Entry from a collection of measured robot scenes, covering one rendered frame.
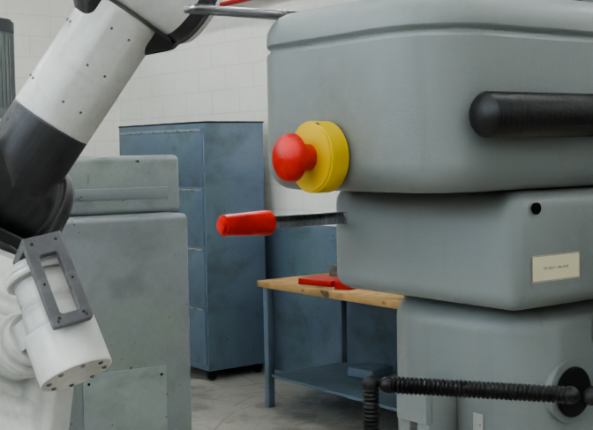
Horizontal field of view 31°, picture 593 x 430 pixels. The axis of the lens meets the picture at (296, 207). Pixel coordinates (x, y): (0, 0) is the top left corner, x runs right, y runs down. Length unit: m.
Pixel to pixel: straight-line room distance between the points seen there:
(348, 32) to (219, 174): 7.43
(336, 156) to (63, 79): 0.38
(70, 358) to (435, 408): 0.32
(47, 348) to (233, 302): 7.49
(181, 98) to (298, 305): 2.45
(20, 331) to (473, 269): 0.41
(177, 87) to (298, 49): 8.97
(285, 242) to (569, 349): 7.58
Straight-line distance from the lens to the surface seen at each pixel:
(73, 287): 0.96
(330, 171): 0.87
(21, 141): 1.16
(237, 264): 8.42
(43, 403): 1.05
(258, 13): 1.00
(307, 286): 7.05
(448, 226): 0.93
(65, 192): 1.19
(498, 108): 0.80
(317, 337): 8.30
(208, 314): 8.32
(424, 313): 1.02
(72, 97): 1.15
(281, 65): 0.96
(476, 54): 0.84
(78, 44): 1.15
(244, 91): 8.97
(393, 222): 0.99
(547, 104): 0.84
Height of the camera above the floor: 1.77
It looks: 3 degrees down
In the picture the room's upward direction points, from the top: 1 degrees counter-clockwise
